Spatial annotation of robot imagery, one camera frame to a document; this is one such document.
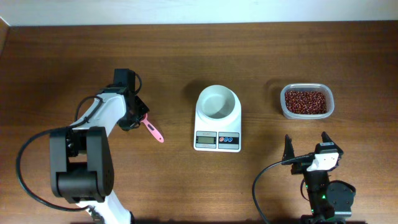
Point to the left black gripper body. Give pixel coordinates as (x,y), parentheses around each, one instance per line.
(135,116)

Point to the white round bowl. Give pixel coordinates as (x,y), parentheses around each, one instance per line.
(216,102)

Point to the white digital kitchen scale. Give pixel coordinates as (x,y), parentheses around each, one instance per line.
(219,135)

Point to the pink plastic measuring scoop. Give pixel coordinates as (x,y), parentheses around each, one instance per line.
(152,129)

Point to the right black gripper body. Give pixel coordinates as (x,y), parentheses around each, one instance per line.
(302,162)

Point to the red beans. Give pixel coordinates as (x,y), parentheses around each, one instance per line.
(305,102)

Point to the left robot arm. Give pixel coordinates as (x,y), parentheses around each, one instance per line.
(81,166)

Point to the clear plastic bean container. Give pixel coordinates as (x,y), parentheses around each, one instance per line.
(307,87)

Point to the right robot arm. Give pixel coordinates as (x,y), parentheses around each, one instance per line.
(330,201)

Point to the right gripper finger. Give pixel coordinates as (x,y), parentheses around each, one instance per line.
(288,153)
(325,137)

